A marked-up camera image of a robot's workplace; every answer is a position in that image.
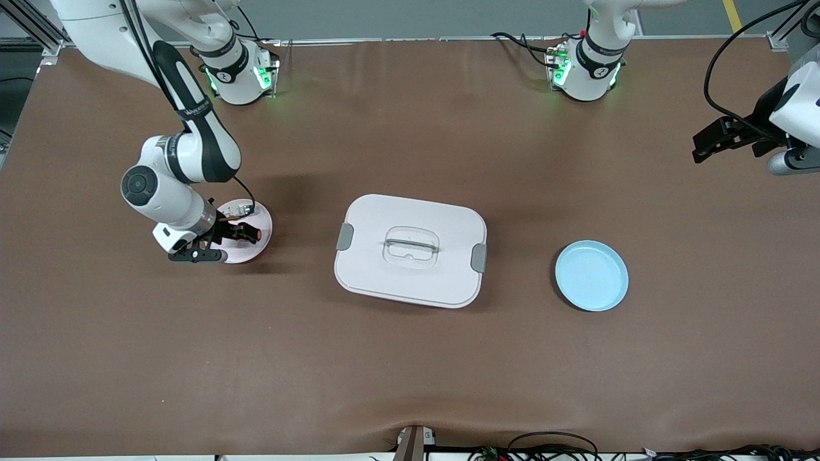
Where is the white lidded storage box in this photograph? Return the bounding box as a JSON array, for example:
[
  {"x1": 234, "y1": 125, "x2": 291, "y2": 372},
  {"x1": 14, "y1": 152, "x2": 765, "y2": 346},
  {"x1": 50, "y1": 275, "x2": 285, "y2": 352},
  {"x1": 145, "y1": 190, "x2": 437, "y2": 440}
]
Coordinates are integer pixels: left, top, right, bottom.
[{"x1": 334, "y1": 194, "x2": 488, "y2": 309}]

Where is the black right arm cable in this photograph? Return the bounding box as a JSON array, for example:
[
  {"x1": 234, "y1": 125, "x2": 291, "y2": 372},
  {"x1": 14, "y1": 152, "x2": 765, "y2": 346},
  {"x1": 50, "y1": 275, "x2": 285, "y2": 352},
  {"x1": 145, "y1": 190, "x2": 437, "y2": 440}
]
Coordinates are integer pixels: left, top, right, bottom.
[{"x1": 119, "y1": 0, "x2": 257, "y2": 222}]

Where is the black base cable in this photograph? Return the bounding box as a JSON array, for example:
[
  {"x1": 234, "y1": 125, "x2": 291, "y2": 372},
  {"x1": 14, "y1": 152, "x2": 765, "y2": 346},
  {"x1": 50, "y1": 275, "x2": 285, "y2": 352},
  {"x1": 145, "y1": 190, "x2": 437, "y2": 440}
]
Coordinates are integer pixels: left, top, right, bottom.
[
  {"x1": 491, "y1": 31, "x2": 568, "y2": 68},
  {"x1": 218, "y1": 6, "x2": 283, "y2": 45}
]

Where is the aluminium frame profile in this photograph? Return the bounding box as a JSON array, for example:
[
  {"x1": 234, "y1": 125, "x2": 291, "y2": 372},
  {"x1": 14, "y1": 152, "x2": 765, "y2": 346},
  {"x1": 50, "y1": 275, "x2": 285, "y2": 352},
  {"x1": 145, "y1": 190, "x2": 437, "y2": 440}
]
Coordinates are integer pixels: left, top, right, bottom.
[
  {"x1": 766, "y1": 0, "x2": 820, "y2": 52},
  {"x1": 0, "y1": 0, "x2": 65, "y2": 57}
]

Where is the black cable bundle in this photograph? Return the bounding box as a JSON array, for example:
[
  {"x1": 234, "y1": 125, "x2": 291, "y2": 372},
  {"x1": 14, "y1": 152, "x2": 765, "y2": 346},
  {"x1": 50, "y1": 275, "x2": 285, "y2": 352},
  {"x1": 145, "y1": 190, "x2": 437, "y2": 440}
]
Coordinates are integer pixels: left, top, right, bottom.
[{"x1": 468, "y1": 431, "x2": 820, "y2": 461}]

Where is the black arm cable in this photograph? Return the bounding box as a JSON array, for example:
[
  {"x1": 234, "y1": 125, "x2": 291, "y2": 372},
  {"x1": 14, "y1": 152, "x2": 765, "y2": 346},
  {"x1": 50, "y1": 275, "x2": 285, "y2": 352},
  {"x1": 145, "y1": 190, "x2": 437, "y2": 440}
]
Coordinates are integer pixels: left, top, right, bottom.
[
  {"x1": 119, "y1": 0, "x2": 257, "y2": 222},
  {"x1": 703, "y1": 0, "x2": 808, "y2": 129}
]

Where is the light blue round plate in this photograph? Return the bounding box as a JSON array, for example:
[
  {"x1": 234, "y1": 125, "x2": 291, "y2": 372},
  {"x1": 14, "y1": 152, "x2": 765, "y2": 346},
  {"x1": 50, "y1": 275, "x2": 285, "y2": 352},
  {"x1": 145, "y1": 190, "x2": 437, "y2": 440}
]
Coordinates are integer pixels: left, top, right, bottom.
[{"x1": 555, "y1": 240, "x2": 630, "y2": 312}]

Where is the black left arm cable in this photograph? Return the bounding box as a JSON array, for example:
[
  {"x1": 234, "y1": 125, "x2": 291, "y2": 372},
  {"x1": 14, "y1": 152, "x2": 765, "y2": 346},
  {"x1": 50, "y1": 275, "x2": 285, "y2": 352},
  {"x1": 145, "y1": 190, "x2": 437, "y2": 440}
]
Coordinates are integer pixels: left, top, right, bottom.
[{"x1": 703, "y1": 0, "x2": 808, "y2": 129}]

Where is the pink round plate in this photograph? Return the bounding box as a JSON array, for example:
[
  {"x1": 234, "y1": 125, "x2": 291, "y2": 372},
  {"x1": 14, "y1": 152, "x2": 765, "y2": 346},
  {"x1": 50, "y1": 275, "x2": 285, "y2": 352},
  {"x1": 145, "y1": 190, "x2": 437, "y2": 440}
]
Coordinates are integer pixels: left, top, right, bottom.
[{"x1": 215, "y1": 198, "x2": 274, "y2": 264}]

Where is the metal table edge bracket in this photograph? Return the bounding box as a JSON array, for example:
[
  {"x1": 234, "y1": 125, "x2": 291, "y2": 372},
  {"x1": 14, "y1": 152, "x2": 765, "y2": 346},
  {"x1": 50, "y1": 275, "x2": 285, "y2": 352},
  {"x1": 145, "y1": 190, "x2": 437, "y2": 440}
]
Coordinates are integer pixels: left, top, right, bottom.
[{"x1": 392, "y1": 425, "x2": 438, "y2": 461}]

